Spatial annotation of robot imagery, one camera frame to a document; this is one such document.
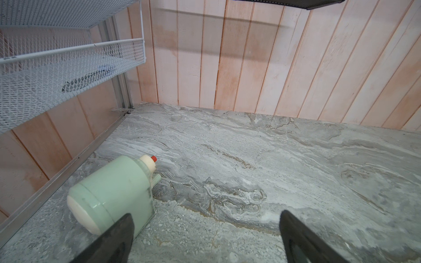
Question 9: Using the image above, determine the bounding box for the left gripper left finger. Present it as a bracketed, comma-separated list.
[71, 213, 134, 263]

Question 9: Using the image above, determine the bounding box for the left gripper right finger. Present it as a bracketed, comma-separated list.
[279, 210, 347, 263]

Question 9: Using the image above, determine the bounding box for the white tape roll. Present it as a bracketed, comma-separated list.
[67, 155, 161, 236]

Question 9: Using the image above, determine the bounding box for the black mesh basket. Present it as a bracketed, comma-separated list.
[242, 0, 345, 10]

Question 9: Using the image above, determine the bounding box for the aluminium wall frame bar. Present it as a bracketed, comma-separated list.
[0, 16, 136, 247]

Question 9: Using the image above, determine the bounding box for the white wire mesh shelf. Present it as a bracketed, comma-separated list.
[1, 1, 146, 133]

